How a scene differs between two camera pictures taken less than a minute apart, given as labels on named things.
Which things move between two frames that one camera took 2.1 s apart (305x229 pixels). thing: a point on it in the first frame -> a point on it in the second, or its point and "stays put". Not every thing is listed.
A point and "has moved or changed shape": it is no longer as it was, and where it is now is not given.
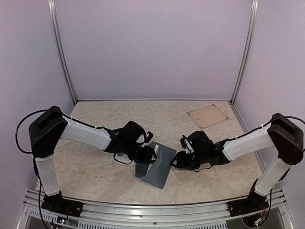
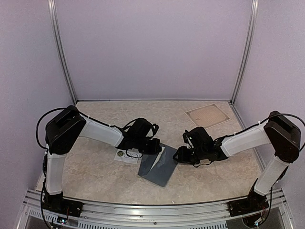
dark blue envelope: x=156 y=171 has moved or changed shape
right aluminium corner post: x=249 y=46 stays put
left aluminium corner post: x=52 y=7 stays put
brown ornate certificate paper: x=207 y=116 stays put
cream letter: x=152 y=165 -> x=158 y=158
